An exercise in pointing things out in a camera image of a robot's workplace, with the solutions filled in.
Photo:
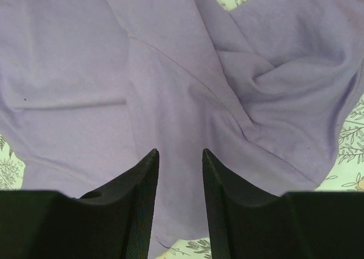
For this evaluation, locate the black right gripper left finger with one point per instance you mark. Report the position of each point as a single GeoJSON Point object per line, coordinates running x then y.
{"type": "Point", "coordinates": [112, 221]}

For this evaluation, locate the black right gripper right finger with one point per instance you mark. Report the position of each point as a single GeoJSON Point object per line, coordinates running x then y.
{"type": "Point", "coordinates": [247, 222]}

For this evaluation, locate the purple polo shirt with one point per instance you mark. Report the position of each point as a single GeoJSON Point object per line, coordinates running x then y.
{"type": "Point", "coordinates": [142, 85]}

